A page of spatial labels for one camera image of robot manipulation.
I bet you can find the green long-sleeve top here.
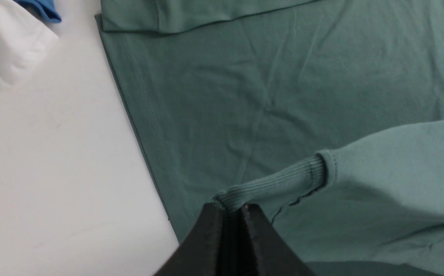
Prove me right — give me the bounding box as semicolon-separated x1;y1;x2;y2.
96;0;444;276

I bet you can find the blue crumpled garment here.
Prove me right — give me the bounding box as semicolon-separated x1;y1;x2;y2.
15;0;62;23

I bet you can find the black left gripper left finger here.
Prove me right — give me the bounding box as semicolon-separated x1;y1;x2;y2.
155;203;224;276

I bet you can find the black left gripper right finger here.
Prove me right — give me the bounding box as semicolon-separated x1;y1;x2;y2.
239;204;315;276

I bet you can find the white crumpled garment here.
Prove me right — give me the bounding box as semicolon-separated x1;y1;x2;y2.
0;0;58;93

